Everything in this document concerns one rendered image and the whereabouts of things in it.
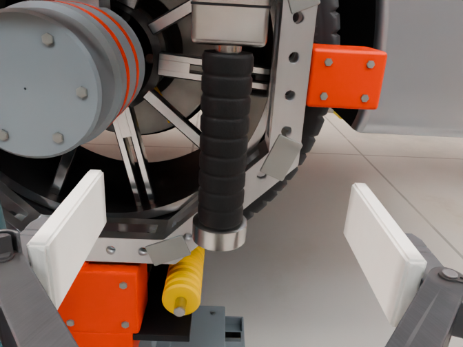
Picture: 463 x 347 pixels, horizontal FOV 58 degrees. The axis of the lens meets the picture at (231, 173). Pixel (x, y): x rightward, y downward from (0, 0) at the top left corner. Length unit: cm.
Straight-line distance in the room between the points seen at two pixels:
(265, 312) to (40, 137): 115
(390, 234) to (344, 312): 134
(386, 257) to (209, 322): 90
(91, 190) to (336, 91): 38
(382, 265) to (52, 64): 30
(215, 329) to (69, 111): 75
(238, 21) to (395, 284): 19
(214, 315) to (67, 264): 91
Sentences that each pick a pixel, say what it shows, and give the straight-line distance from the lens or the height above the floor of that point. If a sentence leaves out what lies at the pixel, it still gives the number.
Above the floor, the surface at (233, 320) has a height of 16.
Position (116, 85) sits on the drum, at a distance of 42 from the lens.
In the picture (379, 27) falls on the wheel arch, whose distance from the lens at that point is 70.
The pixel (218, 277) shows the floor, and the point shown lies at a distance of 158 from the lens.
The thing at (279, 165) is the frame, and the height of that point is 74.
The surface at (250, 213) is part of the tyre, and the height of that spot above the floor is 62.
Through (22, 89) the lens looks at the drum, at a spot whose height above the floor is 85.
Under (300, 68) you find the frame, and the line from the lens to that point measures 52.
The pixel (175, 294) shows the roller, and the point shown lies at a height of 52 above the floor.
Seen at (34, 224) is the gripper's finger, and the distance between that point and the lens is 19.
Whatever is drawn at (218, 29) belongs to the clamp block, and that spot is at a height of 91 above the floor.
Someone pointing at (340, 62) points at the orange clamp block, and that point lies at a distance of 52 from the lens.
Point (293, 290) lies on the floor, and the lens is 156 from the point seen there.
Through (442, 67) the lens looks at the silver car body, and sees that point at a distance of 74.
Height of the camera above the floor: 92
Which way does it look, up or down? 22 degrees down
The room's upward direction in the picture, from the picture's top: 3 degrees clockwise
